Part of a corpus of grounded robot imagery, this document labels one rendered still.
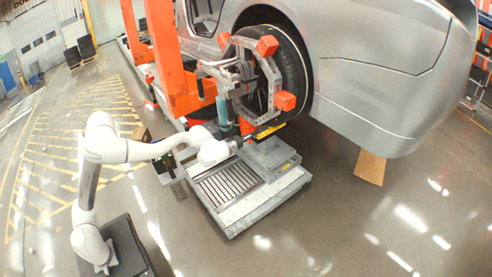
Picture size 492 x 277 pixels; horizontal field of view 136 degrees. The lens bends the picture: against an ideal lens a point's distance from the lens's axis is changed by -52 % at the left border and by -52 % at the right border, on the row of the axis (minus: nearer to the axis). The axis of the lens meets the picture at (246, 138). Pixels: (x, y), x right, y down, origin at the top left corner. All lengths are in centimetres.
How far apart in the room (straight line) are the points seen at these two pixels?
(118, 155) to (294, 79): 87
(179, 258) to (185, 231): 22
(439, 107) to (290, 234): 119
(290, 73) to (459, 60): 78
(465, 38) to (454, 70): 13
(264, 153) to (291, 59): 83
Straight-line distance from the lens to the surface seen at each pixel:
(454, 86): 93
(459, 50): 88
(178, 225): 163
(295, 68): 108
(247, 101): 148
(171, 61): 148
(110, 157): 81
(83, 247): 117
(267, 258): 144
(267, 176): 157
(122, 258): 132
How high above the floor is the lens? 138
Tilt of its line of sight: 40 degrees down
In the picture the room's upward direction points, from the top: 4 degrees counter-clockwise
